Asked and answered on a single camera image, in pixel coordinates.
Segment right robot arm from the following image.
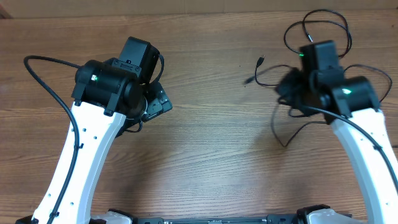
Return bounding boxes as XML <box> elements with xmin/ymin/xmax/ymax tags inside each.
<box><xmin>275</xmin><ymin>40</ymin><xmax>397</xmax><ymax>223</ymax></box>

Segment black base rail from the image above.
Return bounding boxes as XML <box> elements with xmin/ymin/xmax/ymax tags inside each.
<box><xmin>90</xmin><ymin>203</ymin><xmax>358</xmax><ymax>224</ymax></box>

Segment black cable pulled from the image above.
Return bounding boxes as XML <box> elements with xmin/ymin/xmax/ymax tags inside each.
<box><xmin>283</xmin><ymin>9</ymin><xmax>353</xmax><ymax>58</ymax></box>

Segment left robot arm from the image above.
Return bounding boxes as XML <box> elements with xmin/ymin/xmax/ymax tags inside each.
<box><xmin>20</xmin><ymin>37</ymin><xmax>172</xmax><ymax>224</ymax></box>

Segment black cable staying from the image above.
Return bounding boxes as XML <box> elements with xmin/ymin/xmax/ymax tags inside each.
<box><xmin>243</xmin><ymin>64</ymin><xmax>327</xmax><ymax>149</ymax></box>

